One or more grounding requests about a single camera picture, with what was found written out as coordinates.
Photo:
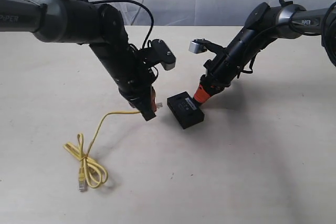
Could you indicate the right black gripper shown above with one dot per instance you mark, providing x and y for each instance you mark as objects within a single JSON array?
[{"x": 216, "y": 79}]

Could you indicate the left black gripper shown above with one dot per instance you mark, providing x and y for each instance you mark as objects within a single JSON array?
[{"x": 140, "y": 93}]

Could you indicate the black network switch box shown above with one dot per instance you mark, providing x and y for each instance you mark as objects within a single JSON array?
[{"x": 185, "y": 110}]

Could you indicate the right black silver robot arm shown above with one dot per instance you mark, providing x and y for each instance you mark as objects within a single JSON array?
[{"x": 263, "y": 26}]

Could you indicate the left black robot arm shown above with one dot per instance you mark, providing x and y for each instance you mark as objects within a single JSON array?
[{"x": 99, "y": 26}]

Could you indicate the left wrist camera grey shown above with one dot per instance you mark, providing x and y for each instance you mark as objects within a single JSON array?
[{"x": 160, "y": 53}]

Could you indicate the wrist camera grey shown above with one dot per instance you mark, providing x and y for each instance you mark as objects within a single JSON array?
[
  {"x": 198, "y": 46},
  {"x": 160, "y": 53}
]

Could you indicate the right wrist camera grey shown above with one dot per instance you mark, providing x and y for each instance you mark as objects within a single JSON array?
[{"x": 198, "y": 46}]

